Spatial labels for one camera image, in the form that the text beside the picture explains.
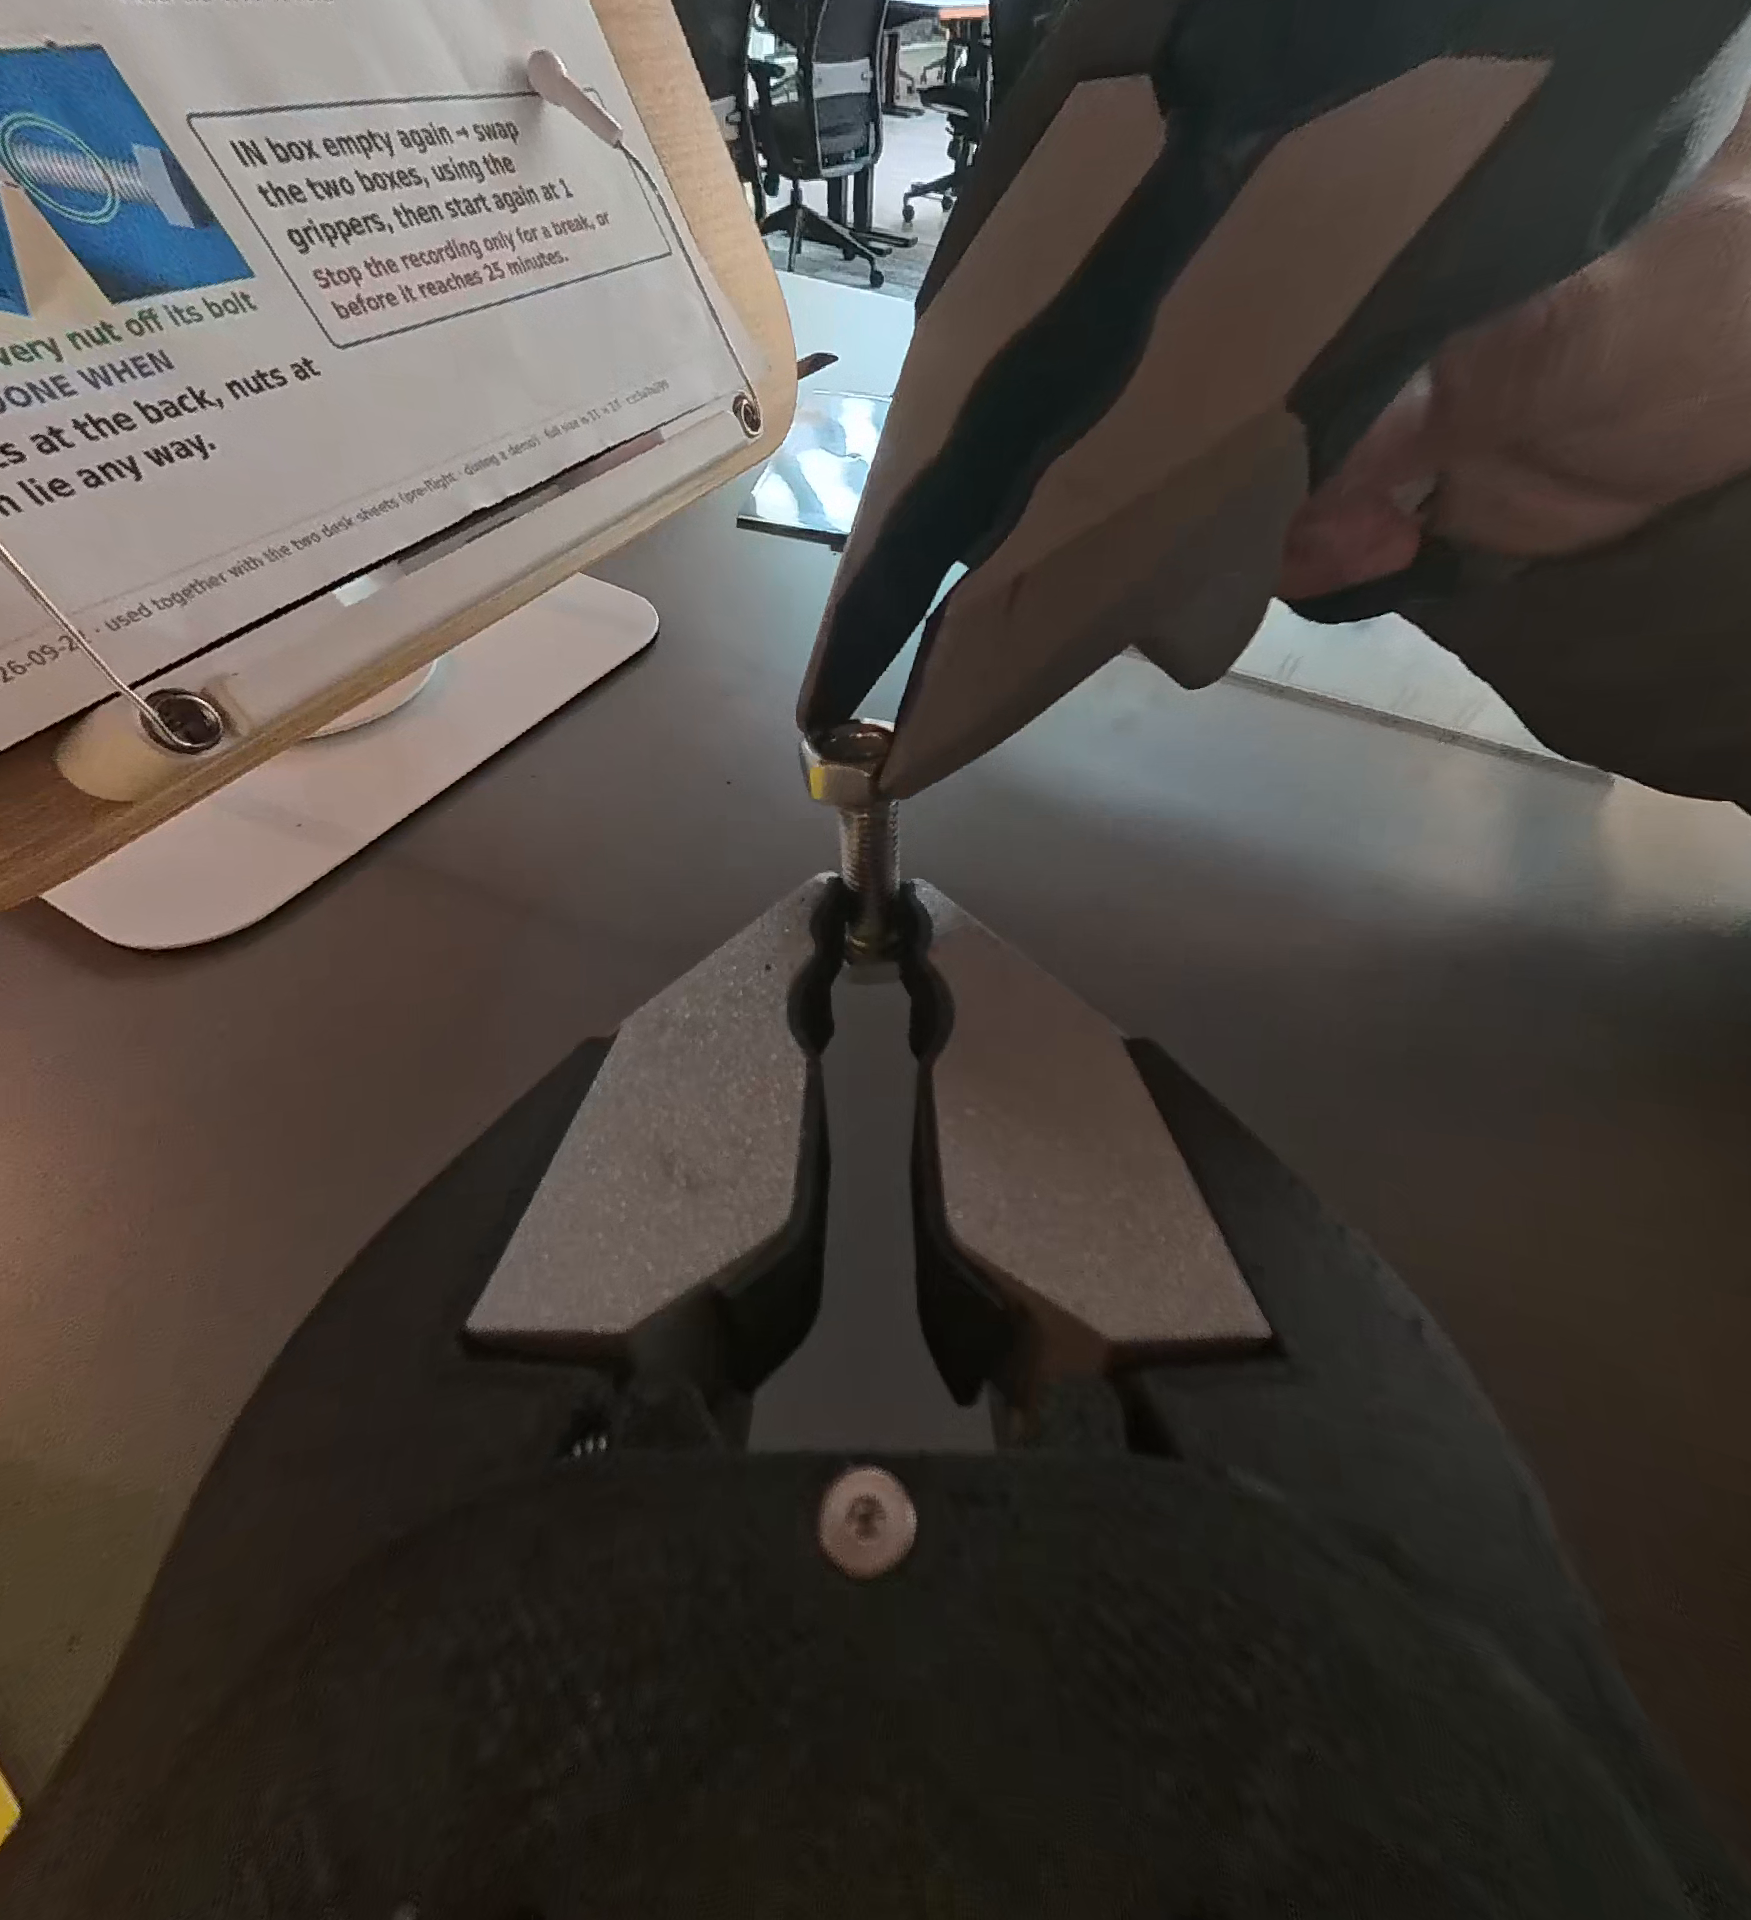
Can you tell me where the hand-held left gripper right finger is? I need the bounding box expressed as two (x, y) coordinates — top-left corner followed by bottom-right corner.
(895, 878), (1277, 1407)

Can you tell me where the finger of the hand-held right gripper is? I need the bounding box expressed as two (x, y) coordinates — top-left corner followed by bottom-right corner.
(798, 74), (1206, 741)
(876, 57), (1556, 796)

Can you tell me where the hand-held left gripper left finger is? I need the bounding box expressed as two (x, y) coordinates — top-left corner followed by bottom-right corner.
(464, 873), (859, 1397)

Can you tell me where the silver threaded bolt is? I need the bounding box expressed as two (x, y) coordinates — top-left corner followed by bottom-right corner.
(828, 795), (921, 985)

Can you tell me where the silver hex nut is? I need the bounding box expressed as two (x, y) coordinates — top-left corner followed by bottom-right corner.
(798, 717), (902, 807)

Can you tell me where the person's right hand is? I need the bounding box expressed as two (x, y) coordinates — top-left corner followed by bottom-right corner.
(1282, 74), (1751, 605)

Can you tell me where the black office chair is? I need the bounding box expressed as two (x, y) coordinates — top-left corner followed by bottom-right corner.
(745, 0), (921, 290)
(902, 22), (1002, 228)

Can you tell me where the wooden display board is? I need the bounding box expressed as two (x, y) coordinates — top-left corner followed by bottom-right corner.
(0, 0), (803, 919)

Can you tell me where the black glossy plate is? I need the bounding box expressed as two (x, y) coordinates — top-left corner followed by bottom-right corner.
(734, 388), (896, 546)

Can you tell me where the white sheet clip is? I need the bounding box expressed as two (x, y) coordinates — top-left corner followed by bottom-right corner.
(524, 48), (626, 147)

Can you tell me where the white stand base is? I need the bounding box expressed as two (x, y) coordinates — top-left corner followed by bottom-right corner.
(42, 577), (663, 951)

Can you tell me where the printed instruction sheet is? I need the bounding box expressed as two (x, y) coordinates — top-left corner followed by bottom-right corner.
(0, 0), (760, 796)

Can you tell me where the thin cord with eyelet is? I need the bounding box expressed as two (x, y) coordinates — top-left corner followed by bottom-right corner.
(597, 119), (767, 440)
(0, 447), (225, 752)

